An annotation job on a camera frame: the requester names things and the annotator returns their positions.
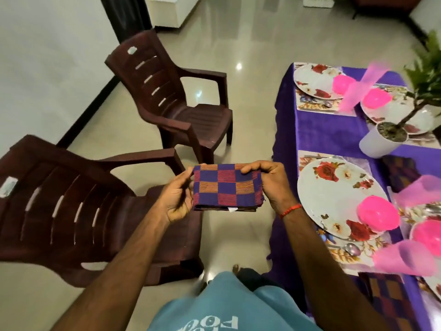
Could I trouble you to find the pink plastic bowl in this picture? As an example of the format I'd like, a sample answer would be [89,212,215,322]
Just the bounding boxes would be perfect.
[356,195,401,232]
[332,74,358,96]
[412,218,441,258]

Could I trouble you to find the purple tablecloth table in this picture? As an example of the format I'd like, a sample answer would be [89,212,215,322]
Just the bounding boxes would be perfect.
[265,63,441,331]

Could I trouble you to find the person's teal t-shirt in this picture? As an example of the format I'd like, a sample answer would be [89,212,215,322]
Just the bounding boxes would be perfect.
[148,271,322,331]

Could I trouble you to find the green plant in white pot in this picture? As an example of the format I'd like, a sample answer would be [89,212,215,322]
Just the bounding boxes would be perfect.
[359,31,441,160]

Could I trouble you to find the steel spoon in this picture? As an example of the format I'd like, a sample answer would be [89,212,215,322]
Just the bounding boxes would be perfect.
[344,242,363,258]

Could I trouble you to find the person's right forearm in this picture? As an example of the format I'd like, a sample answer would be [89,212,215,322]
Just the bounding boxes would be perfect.
[281,206,390,331]

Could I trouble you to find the person's left forearm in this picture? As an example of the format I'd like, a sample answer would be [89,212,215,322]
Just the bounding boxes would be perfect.
[51,209,173,331]

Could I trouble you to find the person's dark trousers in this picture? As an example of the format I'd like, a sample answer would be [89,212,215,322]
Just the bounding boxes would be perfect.
[234,267,280,290]

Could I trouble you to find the white floral plate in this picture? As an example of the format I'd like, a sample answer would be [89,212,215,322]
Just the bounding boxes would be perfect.
[298,157,391,240]
[410,216,441,302]
[294,63,345,101]
[360,86,439,136]

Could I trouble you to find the red wrist thread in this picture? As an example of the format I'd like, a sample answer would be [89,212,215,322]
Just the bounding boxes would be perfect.
[278,203,303,219]

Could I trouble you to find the brown armchair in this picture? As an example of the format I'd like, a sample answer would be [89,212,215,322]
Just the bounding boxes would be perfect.
[351,0,425,18]

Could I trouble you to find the checkered purple orange cloth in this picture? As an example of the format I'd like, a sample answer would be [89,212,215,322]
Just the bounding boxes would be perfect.
[382,154,423,194]
[357,272,423,331]
[192,163,266,212]

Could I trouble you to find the person's left hand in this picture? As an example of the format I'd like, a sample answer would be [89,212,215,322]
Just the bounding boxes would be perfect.
[153,166,196,225]

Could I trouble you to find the person's right hand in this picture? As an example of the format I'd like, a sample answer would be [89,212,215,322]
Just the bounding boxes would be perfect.
[239,160,299,217]

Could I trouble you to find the white low cabinet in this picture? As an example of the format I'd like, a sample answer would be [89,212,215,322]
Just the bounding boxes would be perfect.
[145,0,201,29]

